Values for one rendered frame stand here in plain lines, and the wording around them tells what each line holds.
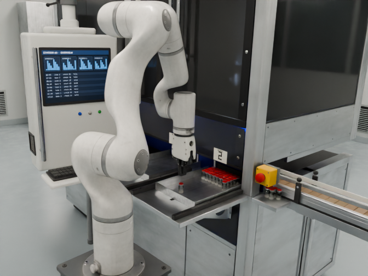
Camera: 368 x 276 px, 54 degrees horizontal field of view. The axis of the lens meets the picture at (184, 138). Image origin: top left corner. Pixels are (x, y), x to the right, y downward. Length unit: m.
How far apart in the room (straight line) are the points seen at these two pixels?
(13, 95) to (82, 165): 5.79
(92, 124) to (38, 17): 4.32
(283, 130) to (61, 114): 1.19
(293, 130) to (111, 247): 1.05
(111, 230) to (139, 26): 0.57
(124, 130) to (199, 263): 1.24
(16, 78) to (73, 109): 4.68
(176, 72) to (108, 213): 0.52
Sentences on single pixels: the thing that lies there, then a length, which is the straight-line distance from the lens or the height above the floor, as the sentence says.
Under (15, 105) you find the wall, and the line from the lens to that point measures 6.81.
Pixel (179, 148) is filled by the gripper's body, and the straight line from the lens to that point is 1.39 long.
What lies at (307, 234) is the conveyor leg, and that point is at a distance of 1.70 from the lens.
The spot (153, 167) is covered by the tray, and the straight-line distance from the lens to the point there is 1.91.
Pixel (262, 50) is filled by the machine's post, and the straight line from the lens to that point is 1.49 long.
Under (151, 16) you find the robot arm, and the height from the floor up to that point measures 1.60.
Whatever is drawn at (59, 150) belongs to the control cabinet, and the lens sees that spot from 2.15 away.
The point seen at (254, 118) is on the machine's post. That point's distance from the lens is 1.52.
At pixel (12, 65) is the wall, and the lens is 6.73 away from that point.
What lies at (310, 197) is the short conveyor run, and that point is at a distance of 1.58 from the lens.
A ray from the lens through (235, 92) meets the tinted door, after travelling 1.59.
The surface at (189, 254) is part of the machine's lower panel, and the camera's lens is 2.09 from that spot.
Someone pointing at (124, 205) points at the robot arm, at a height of 1.09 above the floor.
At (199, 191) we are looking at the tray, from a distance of 1.64.
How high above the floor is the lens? 1.55
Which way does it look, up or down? 16 degrees down
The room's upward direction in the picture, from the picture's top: 2 degrees clockwise
